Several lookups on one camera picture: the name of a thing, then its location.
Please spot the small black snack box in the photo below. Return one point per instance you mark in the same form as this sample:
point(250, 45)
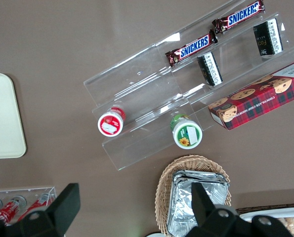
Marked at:
point(265, 39)
point(208, 69)

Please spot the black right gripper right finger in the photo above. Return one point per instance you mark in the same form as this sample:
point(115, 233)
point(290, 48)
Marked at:
point(206, 214)

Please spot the dark brown woven tray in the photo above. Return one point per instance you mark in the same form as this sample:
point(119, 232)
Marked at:
point(272, 206)

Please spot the red lidded yogurt cup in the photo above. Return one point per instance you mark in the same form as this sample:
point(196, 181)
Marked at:
point(111, 123)

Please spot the clear acrylic stepped display stand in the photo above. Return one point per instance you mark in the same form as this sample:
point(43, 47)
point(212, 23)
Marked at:
point(137, 74)

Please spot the Snickers chocolate bar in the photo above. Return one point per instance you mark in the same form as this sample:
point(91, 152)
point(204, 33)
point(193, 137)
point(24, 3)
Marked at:
point(243, 16)
point(193, 47)

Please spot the white rectangular snack tray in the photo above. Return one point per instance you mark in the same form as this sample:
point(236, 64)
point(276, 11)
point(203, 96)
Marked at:
point(285, 212)

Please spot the silver foil container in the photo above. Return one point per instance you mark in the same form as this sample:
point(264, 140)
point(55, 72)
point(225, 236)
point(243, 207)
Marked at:
point(183, 202)
point(198, 174)

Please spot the red tartan cookie box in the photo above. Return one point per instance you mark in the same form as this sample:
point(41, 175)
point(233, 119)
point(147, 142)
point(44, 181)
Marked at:
point(255, 103)

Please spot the clear acrylic bottle rack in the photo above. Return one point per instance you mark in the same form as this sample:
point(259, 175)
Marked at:
point(25, 190)

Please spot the light oval wicker basket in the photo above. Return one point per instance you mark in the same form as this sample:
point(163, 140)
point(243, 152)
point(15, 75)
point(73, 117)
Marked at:
point(164, 187)

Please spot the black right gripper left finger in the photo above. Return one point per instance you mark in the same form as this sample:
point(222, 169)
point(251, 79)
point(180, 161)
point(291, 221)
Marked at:
point(65, 205)

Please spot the beige rectangular serving tray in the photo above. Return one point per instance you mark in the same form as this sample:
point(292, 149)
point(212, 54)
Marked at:
point(3, 116)

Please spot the green lidded yogurt cup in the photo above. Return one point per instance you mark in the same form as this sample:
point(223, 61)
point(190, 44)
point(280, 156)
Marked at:
point(187, 134)

